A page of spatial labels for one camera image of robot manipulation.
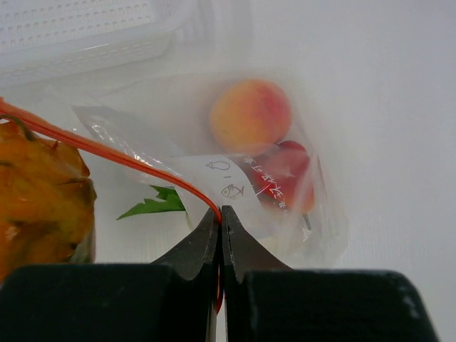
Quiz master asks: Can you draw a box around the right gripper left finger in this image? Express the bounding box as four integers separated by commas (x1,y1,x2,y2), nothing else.
1,211,219,341

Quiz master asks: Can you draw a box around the orange fake pineapple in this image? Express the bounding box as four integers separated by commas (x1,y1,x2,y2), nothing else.
1,114,97,279

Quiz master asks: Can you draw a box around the clear zip bag orange seal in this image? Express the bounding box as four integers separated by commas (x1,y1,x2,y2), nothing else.
1,70,348,268

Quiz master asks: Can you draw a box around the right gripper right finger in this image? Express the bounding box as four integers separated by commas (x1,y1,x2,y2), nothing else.
221,206,438,341

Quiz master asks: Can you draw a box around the red fake fruit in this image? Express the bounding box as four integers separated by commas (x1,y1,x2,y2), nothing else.
248,140,315,214

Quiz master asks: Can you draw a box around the white plastic basket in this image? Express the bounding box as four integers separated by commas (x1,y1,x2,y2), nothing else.
1,0,197,87

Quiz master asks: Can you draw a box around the fake peach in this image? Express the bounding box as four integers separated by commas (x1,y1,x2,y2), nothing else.
209,79,293,153

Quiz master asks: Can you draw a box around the white fake radish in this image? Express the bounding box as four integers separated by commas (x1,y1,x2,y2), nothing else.
116,185,196,229

